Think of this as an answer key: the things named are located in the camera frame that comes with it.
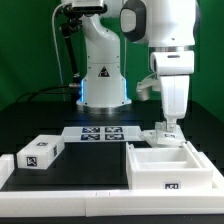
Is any white marker base plate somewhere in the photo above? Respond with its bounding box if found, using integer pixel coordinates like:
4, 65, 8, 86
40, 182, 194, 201
62, 126, 141, 143

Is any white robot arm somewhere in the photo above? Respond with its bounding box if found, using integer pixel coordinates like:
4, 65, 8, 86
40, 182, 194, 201
61, 0, 198, 132

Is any white cabinet top block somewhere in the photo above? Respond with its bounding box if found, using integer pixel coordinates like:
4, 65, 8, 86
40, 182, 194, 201
17, 135, 65, 170

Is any white cabinet body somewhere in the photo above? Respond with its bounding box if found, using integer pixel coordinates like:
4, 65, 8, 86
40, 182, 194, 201
126, 143, 213, 190

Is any black cable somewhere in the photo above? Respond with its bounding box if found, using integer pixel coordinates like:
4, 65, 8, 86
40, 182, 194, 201
15, 84, 81, 104

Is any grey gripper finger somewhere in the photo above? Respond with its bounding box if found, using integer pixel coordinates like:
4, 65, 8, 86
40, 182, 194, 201
166, 119, 177, 132

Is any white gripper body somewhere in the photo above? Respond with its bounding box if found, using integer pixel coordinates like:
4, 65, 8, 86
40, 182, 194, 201
150, 51, 194, 121

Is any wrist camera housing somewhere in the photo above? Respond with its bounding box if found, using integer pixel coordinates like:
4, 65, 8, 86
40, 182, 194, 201
136, 73, 160, 101

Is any white workspace border frame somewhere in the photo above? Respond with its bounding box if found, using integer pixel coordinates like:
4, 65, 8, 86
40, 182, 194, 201
0, 152, 224, 217

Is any white cable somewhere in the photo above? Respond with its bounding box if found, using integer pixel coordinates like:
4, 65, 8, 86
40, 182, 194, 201
51, 2, 68, 101

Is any white cabinet door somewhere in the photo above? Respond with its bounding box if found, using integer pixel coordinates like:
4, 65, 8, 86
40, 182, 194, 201
139, 130, 158, 147
153, 122, 186, 147

